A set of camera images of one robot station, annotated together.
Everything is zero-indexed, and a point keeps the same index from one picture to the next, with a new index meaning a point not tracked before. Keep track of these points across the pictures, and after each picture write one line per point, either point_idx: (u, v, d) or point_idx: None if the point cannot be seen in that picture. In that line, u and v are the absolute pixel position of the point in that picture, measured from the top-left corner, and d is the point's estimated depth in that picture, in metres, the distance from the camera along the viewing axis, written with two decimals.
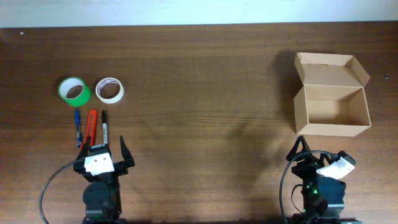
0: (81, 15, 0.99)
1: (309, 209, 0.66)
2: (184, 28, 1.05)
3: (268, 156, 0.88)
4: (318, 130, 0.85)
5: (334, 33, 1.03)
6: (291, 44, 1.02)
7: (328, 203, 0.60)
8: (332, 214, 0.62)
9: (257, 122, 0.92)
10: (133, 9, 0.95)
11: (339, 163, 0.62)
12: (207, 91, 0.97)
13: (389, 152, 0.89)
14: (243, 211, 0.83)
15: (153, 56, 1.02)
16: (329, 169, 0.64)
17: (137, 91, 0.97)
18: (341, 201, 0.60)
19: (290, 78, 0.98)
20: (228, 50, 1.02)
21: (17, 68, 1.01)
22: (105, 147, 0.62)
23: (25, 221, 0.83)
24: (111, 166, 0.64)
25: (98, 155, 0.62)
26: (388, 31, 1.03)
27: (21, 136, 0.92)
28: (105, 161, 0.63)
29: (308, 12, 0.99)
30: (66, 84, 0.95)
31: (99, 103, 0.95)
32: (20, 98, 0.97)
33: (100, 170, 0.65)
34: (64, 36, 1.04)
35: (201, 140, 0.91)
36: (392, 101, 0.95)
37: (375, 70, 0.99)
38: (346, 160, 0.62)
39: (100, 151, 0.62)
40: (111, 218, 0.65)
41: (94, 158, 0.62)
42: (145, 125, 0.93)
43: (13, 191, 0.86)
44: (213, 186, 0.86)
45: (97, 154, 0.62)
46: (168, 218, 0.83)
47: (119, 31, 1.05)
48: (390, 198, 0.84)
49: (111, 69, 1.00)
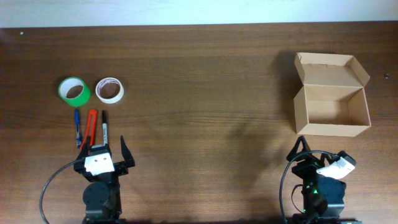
0: (81, 15, 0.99)
1: (310, 209, 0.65)
2: (184, 28, 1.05)
3: (268, 156, 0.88)
4: (318, 130, 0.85)
5: (335, 32, 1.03)
6: (291, 44, 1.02)
7: (328, 203, 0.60)
8: (332, 215, 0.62)
9: (257, 122, 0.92)
10: (133, 9, 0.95)
11: (339, 163, 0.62)
12: (207, 91, 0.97)
13: (389, 152, 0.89)
14: (244, 212, 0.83)
15: (153, 56, 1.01)
16: (329, 169, 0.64)
17: (137, 91, 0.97)
18: (341, 201, 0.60)
19: (290, 78, 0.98)
20: (228, 50, 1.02)
21: (17, 68, 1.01)
22: (106, 147, 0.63)
23: (25, 221, 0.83)
24: (111, 166, 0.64)
25: (99, 155, 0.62)
26: (388, 31, 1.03)
27: (21, 136, 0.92)
28: (105, 162, 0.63)
29: (308, 12, 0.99)
30: (66, 84, 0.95)
31: (99, 103, 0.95)
32: (20, 98, 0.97)
33: (101, 170, 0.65)
34: (64, 36, 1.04)
35: (201, 140, 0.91)
36: (392, 101, 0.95)
37: (376, 70, 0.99)
38: (346, 160, 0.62)
39: (101, 151, 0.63)
40: (111, 218, 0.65)
41: (94, 158, 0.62)
42: (145, 125, 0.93)
43: (13, 191, 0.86)
44: (213, 186, 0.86)
45: (98, 154, 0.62)
46: (168, 218, 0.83)
47: (119, 32, 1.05)
48: (390, 198, 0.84)
49: (111, 69, 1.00)
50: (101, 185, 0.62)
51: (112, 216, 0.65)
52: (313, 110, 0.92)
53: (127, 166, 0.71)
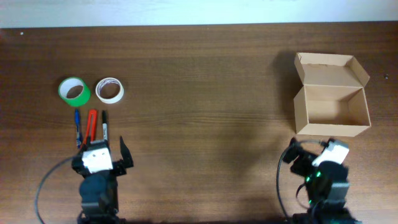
0: (81, 15, 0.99)
1: (314, 198, 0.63)
2: (184, 28, 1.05)
3: (268, 156, 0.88)
4: (318, 130, 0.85)
5: (334, 33, 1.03)
6: (291, 44, 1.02)
7: (333, 183, 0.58)
8: (338, 199, 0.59)
9: (257, 122, 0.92)
10: (133, 9, 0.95)
11: (329, 148, 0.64)
12: (207, 91, 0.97)
13: (389, 152, 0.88)
14: (243, 212, 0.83)
15: (153, 56, 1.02)
16: (323, 156, 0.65)
17: (137, 91, 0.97)
18: (345, 181, 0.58)
19: (290, 78, 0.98)
20: (228, 50, 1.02)
21: (17, 68, 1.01)
22: (105, 142, 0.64)
23: (25, 221, 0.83)
24: (110, 162, 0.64)
25: (97, 150, 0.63)
26: (388, 31, 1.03)
27: (21, 136, 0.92)
28: (103, 157, 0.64)
29: (308, 12, 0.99)
30: (66, 84, 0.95)
31: (99, 103, 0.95)
32: (20, 98, 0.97)
33: (98, 168, 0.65)
34: (64, 36, 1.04)
35: (201, 140, 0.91)
36: (392, 101, 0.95)
37: (375, 70, 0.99)
38: (335, 144, 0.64)
39: (99, 146, 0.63)
40: (108, 213, 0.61)
41: (92, 153, 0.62)
42: (144, 125, 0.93)
43: (13, 191, 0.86)
44: (213, 186, 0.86)
45: (96, 149, 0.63)
46: (168, 218, 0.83)
47: (119, 32, 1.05)
48: (390, 198, 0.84)
49: (111, 69, 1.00)
50: (100, 177, 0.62)
51: (110, 213, 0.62)
52: (313, 111, 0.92)
53: (125, 166, 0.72)
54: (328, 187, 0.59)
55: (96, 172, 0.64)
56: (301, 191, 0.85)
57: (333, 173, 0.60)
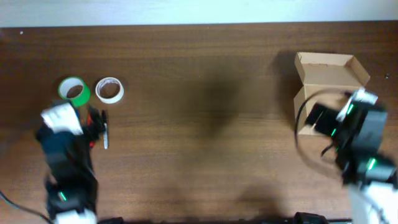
0: (81, 15, 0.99)
1: (351, 132, 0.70)
2: (184, 27, 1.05)
3: (268, 156, 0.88)
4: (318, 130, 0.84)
5: (335, 32, 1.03)
6: (291, 44, 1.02)
7: (369, 112, 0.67)
8: (371, 130, 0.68)
9: (257, 122, 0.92)
10: (133, 8, 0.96)
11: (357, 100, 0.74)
12: (207, 91, 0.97)
13: (389, 152, 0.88)
14: (243, 211, 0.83)
15: (153, 55, 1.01)
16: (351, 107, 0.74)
17: (137, 91, 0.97)
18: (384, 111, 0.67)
19: (290, 78, 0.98)
20: (229, 49, 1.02)
21: (17, 68, 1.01)
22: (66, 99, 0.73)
23: (25, 221, 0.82)
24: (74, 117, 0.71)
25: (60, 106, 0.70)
26: (389, 30, 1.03)
27: (21, 136, 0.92)
28: (66, 113, 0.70)
29: (308, 12, 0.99)
30: (66, 84, 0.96)
31: (98, 103, 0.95)
32: (20, 98, 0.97)
33: (61, 126, 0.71)
34: (64, 36, 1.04)
35: (201, 140, 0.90)
36: (393, 100, 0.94)
37: (376, 69, 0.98)
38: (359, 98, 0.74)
39: (61, 102, 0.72)
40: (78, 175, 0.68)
41: (53, 111, 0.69)
42: (144, 125, 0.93)
43: (13, 191, 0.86)
44: (213, 186, 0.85)
45: (60, 104, 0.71)
46: (168, 218, 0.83)
47: (119, 31, 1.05)
48: None
49: (111, 68, 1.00)
50: (63, 135, 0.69)
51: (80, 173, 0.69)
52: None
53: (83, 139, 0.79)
54: (360, 120, 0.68)
55: (60, 130, 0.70)
56: (301, 191, 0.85)
57: (365, 107, 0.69)
